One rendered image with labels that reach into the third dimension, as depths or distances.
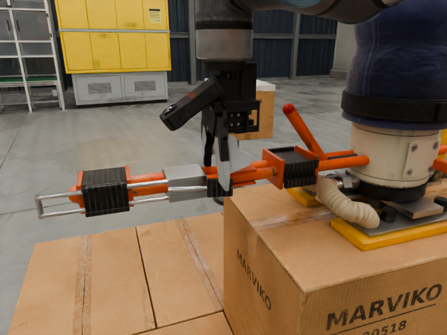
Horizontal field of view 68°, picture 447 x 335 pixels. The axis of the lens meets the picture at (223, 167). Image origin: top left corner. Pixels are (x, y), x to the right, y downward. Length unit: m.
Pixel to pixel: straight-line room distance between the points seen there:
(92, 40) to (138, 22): 1.02
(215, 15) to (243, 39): 0.05
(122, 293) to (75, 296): 0.15
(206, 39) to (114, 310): 0.86
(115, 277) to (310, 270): 0.81
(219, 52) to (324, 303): 0.43
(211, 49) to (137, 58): 7.30
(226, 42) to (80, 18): 7.22
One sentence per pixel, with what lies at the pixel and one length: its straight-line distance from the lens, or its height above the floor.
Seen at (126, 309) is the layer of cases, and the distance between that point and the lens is 1.14.
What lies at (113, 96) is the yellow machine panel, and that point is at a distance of 7.85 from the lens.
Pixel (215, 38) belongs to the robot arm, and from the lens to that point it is 0.52.
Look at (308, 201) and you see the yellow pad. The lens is 0.80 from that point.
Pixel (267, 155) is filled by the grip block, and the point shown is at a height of 1.09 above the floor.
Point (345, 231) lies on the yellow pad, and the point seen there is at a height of 0.96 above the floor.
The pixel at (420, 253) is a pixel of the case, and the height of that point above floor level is 0.94.
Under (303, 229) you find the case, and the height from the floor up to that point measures 0.94.
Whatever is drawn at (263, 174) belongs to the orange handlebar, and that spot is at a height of 1.07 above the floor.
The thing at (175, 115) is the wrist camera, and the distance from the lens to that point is 0.53.
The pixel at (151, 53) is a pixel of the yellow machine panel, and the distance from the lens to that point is 7.87.
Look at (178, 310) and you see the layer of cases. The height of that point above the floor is 0.54.
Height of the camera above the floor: 1.30
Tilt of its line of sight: 20 degrees down
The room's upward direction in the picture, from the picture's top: straight up
